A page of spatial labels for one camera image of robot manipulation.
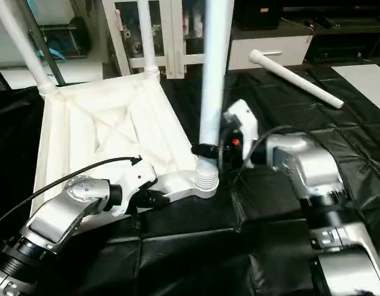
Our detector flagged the white plastic table leg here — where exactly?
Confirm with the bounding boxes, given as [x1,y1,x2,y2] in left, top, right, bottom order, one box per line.
[249,49,345,110]
[193,0,235,189]
[136,0,161,80]
[0,0,60,94]

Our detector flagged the white plastic table top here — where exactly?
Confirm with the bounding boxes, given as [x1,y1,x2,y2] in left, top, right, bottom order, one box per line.
[30,71,220,232]

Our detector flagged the white drawer unit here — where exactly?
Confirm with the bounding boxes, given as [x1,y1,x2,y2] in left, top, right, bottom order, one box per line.
[228,36,314,72]

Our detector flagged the black work mat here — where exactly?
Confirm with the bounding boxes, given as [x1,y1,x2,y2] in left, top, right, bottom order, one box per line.
[0,62,380,296]

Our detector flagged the white glass door cabinet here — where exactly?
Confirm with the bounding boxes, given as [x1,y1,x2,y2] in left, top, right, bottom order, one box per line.
[102,0,237,80]

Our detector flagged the black equipment case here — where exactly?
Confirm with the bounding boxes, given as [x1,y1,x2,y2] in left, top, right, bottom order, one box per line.
[236,0,282,30]

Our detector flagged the white flat board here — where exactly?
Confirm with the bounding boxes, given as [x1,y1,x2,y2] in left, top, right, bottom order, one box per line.
[332,64,380,115]

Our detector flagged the grey metal pole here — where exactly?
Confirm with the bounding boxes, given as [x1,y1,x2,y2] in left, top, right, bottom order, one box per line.
[20,0,67,87]

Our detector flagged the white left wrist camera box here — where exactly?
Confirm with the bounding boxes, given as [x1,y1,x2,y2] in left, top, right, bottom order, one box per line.
[109,160,159,218]

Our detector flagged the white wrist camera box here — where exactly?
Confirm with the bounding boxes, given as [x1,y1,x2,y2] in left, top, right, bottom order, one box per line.
[222,100,260,168]
[109,160,159,218]

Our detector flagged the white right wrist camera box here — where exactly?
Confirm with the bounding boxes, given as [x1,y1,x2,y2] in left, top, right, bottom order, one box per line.
[222,100,260,168]

